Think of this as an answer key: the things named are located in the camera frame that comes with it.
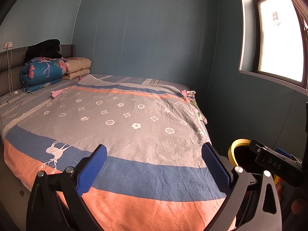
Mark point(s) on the window with dark frame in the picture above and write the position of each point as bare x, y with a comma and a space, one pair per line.
276, 41

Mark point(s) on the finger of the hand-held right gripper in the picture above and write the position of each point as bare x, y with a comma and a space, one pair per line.
284, 152

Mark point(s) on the beige pillows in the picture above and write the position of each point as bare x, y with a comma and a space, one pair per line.
78, 65

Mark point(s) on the patterned grey orange blue blanket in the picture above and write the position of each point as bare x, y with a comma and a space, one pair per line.
134, 110

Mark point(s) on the black clothing pile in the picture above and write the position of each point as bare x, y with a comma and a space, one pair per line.
43, 48

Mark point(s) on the small pink cloth item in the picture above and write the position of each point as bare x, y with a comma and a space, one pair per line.
55, 92

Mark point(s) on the blue floral folded quilt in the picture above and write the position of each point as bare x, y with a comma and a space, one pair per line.
41, 74

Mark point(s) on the grey padded bed headboard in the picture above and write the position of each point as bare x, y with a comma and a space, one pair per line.
16, 62

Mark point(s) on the floral pink green cloth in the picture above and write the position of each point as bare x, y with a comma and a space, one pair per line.
192, 93

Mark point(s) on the white wall socket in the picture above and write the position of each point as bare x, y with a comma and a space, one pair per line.
8, 44

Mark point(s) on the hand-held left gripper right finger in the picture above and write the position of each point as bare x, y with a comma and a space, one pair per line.
216, 168

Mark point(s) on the black bin with yellow rim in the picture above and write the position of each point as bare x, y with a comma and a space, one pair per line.
231, 151

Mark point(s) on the person's right hand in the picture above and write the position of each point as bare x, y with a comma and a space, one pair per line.
299, 208

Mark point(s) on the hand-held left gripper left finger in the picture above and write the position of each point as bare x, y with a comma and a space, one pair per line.
92, 168

